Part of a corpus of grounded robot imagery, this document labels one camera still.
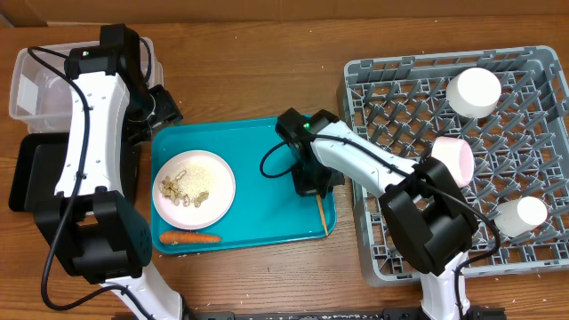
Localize small white cup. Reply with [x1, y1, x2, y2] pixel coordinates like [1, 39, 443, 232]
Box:
[494, 196, 548, 237]

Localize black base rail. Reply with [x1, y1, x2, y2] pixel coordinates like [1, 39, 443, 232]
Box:
[195, 307, 507, 320]

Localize orange carrot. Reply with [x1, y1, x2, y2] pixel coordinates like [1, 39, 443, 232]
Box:
[159, 231, 221, 245]

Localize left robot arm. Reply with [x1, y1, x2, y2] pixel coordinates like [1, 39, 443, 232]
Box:
[34, 24, 193, 319]

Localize teal serving tray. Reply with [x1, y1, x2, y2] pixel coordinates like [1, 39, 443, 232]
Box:
[150, 117, 338, 255]

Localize grey dishwasher rack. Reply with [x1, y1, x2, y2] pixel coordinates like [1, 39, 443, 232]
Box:
[338, 46, 568, 276]

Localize peanut shells food scraps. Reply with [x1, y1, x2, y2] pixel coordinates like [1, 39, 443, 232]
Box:
[158, 170, 209, 208]

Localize clear plastic bin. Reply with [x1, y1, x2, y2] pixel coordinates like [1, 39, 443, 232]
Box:
[9, 37, 164, 133]

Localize white bowl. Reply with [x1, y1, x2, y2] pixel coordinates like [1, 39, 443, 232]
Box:
[446, 68, 501, 118]

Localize black plastic tray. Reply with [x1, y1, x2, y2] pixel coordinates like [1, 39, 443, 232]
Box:
[8, 132, 140, 212]

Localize wooden chopstick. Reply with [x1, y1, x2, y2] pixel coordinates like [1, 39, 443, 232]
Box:
[316, 194, 329, 237]

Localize white round plate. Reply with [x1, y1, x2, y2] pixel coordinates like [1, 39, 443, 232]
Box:
[152, 150, 236, 230]

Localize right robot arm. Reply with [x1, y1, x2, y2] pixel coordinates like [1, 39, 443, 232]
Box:
[276, 108, 477, 319]

